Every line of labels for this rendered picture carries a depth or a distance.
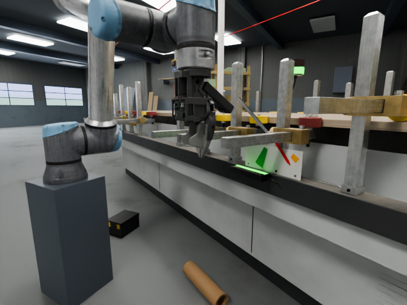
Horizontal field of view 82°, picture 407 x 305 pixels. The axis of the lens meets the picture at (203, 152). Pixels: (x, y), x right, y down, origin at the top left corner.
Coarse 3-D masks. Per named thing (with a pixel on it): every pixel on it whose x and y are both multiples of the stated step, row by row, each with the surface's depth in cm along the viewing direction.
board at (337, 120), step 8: (160, 112) 220; (168, 112) 220; (216, 112) 220; (248, 120) 118; (272, 120) 106; (296, 120) 96; (328, 120) 85; (336, 120) 83; (344, 120) 81; (376, 120) 76; (384, 120) 76; (392, 120) 76; (376, 128) 73; (384, 128) 72; (392, 128) 70; (400, 128) 68
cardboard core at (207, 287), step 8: (192, 264) 131; (184, 272) 131; (192, 272) 126; (200, 272) 125; (192, 280) 124; (200, 280) 120; (208, 280) 119; (200, 288) 118; (208, 288) 115; (216, 288) 114; (208, 296) 112; (216, 296) 110; (224, 296) 114; (216, 304) 108; (224, 304) 112
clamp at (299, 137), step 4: (272, 128) 87; (276, 128) 84; (280, 128) 83; (284, 128) 82; (288, 128) 81; (292, 128) 81; (296, 128) 81; (292, 132) 79; (296, 132) 78; (300, 132) 77; (304, 132) 77; (308, 132) 79; (292, 136) 79; (296, 136) 78; (300, 136) 77; (304, 136) 78; (308, 136) 79; (292, 140) 79; (296, 140) 78; (300, 140) 77; (304, 140) 78; (308, 140) 80; (296, 144) 78; (300, 144) 77; (304, 144) 79
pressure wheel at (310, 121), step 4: (308, 116) 86; (312, 116) 86; (300, 120) 86; (304, 120) 84; (308, 120) 83; (312, 120) 83; (316, 120) 83; (320, 120) 84; (300, 124) 86; (304, 124) 85; (308, 124) 84; (312, 124) 83; (316, 124) 83; (320, 124) 84; (308, 128) 86; (312, 128) 86; (308, 144) 88
